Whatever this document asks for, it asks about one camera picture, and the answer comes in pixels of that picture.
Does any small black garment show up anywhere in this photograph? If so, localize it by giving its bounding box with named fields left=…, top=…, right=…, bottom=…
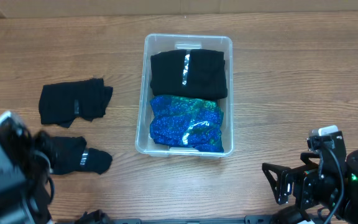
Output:
left=35, top=131, right=112, bottom=175

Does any black taped garment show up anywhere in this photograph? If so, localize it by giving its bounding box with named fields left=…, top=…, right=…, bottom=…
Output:
left=39, top=78, right=113, bottom=128

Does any blue green sparkly fabric bundle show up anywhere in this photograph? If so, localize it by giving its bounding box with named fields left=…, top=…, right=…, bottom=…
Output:
left=150, top=95, right=224, bottom=153

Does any black ribbed garment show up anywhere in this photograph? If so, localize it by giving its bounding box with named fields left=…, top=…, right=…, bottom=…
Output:
left=150, top=49, right=227, bottom=101

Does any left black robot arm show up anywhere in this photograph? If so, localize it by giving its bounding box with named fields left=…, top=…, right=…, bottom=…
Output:
left=0, top=118, right=54, bottom=224

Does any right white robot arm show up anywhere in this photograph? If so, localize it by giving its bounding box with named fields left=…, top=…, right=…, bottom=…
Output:
left=262, top=126, right=358, bottom=223

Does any clear plastic storage bin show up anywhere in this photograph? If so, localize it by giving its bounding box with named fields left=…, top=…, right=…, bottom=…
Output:
left=135, top=34, right=234, bottom=158

